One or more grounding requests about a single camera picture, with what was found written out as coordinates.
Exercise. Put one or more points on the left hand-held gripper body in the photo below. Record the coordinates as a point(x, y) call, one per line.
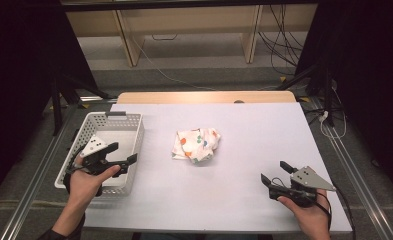
point(94, 146)

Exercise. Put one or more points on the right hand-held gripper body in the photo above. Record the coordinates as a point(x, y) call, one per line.
point(305, 180)

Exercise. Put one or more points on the person's right hand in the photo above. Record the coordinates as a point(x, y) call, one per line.
point(310, 215)

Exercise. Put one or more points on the person's left hand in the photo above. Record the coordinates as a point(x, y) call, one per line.
point(84, 185)

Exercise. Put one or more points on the white perforated plastic basket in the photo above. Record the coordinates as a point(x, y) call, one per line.
point(130, 133)

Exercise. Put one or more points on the black tripod stand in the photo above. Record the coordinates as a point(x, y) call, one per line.
point(56, 106)
point(327, 100)

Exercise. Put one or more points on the white cloth with coloured dots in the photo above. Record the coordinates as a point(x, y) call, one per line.
point(195, 145)

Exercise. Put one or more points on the light wooden table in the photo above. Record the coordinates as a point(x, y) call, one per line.
point(204, 97)

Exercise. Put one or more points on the black curtain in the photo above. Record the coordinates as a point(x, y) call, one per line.
point(17, 66)
point(367, 66)

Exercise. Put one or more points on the light wooden shelf unit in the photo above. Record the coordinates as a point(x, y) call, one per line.
point(190, 16)

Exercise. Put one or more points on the aluminium frame rail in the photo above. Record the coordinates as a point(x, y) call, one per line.
point(34, 180)
point(354, 173)

